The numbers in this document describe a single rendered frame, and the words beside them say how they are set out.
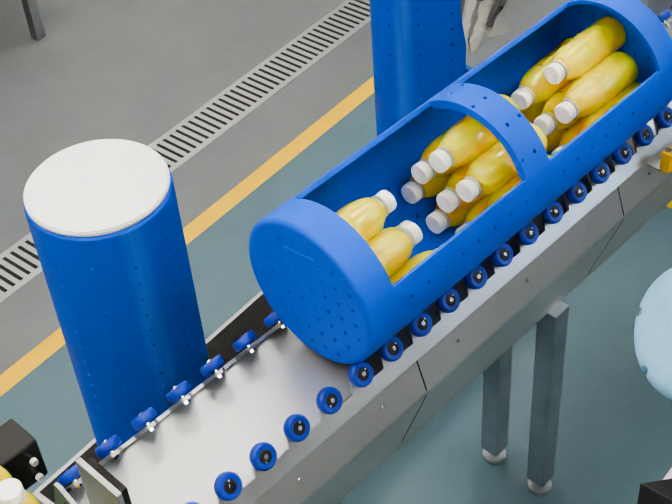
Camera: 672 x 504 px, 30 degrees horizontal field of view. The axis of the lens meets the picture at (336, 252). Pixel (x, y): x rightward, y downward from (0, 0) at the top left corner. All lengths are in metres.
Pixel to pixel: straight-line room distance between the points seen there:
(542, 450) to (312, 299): 1.09
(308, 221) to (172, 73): 2.59
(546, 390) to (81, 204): 1.11
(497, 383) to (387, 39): 0.86
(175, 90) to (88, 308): 2.06
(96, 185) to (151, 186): 0.11
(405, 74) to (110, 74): 1.72
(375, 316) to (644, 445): 1.42
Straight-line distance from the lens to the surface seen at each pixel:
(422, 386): 2.21
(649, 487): 1.47
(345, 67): 4.44
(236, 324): 3.32
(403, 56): 3.04
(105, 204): 2.37
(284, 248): 2.01
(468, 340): 2.27
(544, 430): 2.93
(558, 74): 2.38
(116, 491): 1.89
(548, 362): 2.76
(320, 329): 2.08
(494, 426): 3.06
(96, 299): 2.43
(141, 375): 2.58
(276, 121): 4.21
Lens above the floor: 2.54
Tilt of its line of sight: 43 degrees down
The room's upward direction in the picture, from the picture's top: 5 degrees counter-clockwise
